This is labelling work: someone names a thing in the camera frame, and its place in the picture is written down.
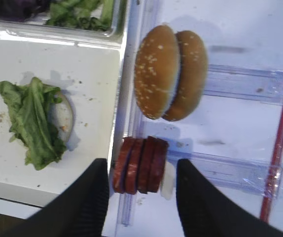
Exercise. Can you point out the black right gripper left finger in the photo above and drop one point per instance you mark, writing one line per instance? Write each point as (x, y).
(80, 211)

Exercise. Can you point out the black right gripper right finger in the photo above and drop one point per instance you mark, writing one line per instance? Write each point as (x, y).
(204, 211)

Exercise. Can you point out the green lettuce leaf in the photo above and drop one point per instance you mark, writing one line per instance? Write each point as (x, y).
(28, 109)

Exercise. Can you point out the meat patty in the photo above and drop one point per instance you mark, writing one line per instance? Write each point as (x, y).
(145, 163)
(133, 167)
(121, 165)
(157, 166)

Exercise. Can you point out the green lettuce in container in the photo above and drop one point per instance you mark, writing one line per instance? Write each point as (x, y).
(93, 15)

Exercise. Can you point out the white pusher block right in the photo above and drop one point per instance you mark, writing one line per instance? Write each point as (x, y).
(168, 181)

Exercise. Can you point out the clear track lower right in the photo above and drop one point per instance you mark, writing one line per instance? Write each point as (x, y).
(249, 176)

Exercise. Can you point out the clear track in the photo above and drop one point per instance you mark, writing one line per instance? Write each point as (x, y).
(249, 176)
(265, 86)

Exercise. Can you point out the bun bottom on tray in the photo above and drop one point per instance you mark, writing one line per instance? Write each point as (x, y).
(61, 115)

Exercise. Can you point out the cream metal tray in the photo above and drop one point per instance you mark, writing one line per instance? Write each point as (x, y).
(86, 67)

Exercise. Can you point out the rear sesame bun top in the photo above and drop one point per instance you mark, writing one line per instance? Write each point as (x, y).
(192, 77)

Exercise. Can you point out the sesame bun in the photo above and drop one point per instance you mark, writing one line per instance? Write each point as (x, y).
(192, 77)
(157, 66)

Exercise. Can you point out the clear track upper right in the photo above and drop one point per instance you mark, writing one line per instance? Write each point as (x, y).
(265, 86)

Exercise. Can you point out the front sesame bun top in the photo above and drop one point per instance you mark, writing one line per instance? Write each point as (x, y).
(157, 66)

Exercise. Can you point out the clear plastic container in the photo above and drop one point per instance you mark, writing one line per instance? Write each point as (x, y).
(35, 30)

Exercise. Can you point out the purple cabbage leaves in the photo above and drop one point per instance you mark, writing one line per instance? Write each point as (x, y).
(22, 10)

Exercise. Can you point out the red plastic rail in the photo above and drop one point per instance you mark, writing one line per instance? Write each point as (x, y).
(279, 128)

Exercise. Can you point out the clear rail right of tray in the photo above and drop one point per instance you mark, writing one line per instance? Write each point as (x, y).
(143, 17)

